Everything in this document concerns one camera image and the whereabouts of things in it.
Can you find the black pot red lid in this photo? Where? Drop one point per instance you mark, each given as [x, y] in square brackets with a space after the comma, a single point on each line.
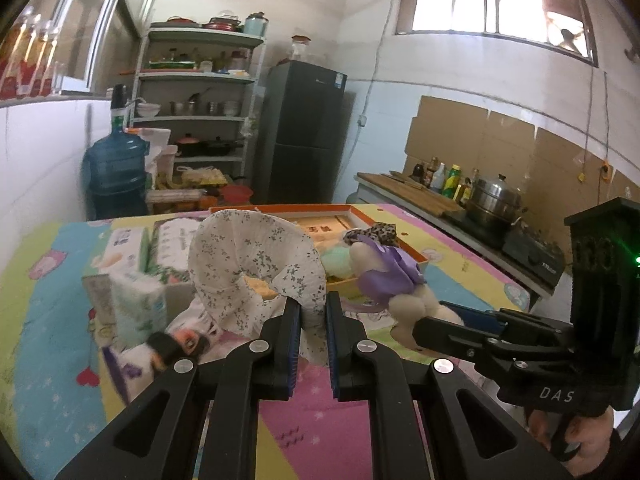
[189, 145]

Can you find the red pot glass lid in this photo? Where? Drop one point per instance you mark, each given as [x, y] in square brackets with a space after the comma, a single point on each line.
[223, 22]

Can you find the window exhaust fan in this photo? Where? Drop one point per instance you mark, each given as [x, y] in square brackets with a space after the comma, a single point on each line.
[565, 35]

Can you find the person's right hand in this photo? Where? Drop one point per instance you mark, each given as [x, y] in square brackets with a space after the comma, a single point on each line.
[595, 440]

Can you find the mint green plush toy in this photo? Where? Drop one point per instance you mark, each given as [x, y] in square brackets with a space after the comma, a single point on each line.
[337, 260]

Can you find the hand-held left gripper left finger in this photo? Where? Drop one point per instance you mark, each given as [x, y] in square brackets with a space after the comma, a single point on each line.
[292, 345]

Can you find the wooden cutting board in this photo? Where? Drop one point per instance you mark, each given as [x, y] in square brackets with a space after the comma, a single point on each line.
[410, 195]

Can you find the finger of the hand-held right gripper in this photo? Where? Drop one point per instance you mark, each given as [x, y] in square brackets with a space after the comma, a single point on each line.
[450, 337]
[472, 315]

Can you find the green print tissue pack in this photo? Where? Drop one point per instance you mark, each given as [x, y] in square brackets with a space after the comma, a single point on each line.
[175, 245]
[137, 310]

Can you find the ladle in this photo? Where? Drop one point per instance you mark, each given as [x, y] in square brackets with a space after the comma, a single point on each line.
[197, 96]

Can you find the green tray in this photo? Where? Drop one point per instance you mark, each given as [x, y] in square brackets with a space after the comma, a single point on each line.
[172, 64]

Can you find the white bowl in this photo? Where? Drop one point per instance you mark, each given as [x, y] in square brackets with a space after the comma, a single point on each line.
[148, 109]

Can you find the sliding window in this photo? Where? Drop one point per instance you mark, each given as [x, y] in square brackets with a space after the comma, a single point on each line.
[85, 15]

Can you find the steel cup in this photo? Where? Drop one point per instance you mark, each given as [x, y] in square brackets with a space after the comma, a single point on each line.
[214, 107]

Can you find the purple dress plush bear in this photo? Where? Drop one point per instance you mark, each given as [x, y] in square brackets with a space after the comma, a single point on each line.
[385, 270]

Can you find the pink white bag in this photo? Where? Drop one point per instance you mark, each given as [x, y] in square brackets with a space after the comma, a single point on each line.
[162, 161]

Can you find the bananas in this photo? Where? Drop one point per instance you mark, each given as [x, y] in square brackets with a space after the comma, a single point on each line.
[167, 182]

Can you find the leopard dress plush bear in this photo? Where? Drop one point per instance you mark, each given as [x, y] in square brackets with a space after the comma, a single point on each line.
[377, 232]

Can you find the orange cardboard box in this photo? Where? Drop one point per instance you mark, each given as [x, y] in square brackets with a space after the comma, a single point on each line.
[325, 224]

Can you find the small dark soft toy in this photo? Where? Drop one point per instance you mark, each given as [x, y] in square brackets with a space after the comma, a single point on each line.
[172, 345]

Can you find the blue water jug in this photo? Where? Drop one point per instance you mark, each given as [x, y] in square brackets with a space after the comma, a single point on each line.
[117, 170]

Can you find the black frying pan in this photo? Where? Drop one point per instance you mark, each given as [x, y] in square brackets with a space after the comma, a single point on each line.
[220, 147]

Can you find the teal canister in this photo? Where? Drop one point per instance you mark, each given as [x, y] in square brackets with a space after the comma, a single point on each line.
[256, 25]

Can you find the black induction cooker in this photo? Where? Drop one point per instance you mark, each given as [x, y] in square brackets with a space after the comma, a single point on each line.
[475, 234]

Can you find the noodle pack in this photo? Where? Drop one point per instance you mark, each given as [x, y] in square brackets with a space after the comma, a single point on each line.
[172, 195]

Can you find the white plastic bottle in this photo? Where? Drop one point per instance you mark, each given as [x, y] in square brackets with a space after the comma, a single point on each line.
[440, 180]

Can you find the colourful printed blanket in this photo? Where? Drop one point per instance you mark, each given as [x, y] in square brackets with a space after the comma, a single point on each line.
[50, 360]

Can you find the red lid jar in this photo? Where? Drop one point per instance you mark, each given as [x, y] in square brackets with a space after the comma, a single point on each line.
[240, 58]

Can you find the orange wall socket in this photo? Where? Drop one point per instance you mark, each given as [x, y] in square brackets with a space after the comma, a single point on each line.
[605, 170]

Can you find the metal shelf rack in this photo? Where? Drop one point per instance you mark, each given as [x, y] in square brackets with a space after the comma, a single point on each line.
[195, 76]

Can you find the gas stove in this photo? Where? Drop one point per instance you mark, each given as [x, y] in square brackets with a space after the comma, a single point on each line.
[532, 256]

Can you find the green yellow bottle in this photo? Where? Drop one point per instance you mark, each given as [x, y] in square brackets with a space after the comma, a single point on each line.
[452, 181]

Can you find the glass cup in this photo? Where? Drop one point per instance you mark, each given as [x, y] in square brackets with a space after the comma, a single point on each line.
[59, 79]

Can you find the flat red rim pan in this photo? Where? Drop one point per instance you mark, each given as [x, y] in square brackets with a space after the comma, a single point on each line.
[175, 21]

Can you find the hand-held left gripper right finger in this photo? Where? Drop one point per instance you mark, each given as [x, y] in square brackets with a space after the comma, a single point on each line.
[334, 347]

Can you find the high window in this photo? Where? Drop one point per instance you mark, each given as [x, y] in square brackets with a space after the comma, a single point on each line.
[450, 0]

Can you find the red basin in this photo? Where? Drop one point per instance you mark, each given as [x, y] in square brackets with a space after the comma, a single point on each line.
[237, 194]

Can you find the dark refrigerator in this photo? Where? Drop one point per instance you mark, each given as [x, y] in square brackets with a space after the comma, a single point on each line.
[305, 130]

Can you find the white floral cloth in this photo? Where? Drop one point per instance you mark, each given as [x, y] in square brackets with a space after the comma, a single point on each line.
[235, 260]

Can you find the glass jar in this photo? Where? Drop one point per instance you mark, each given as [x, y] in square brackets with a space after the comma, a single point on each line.
[300, 49]

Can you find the blue label tissue pack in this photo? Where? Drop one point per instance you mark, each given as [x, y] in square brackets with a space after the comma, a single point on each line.
[125, 250]

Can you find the cardboard wall sheet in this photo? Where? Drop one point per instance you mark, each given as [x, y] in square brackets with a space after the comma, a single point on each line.
[500, 145]

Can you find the steel steamer pot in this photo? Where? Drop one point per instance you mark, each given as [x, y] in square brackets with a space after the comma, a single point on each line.
[495, 205]

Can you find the small dark sauce bottle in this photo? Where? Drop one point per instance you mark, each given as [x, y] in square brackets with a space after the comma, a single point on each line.
[419, 173]

